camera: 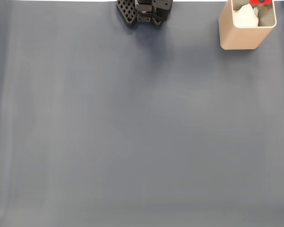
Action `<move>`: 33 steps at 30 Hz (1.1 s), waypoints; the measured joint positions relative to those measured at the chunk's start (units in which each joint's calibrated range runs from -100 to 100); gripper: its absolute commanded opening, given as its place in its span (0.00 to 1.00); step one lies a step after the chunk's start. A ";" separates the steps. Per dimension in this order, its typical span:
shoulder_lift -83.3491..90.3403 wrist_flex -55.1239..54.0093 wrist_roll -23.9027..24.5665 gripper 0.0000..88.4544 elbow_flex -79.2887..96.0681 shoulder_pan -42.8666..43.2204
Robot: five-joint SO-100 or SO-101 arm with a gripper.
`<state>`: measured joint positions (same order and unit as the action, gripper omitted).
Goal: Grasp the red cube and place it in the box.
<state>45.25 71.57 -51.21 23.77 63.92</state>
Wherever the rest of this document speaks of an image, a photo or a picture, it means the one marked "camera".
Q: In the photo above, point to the beige box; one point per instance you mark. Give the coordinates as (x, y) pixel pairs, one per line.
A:
(241, 37)

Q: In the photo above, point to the red cube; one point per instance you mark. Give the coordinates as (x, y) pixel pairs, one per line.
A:
(252, 2)

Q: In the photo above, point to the white crumpled paper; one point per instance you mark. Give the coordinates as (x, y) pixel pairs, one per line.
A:
(246, 16)

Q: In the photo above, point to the grey table mat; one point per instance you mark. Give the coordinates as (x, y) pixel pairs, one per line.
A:
(156, 153)

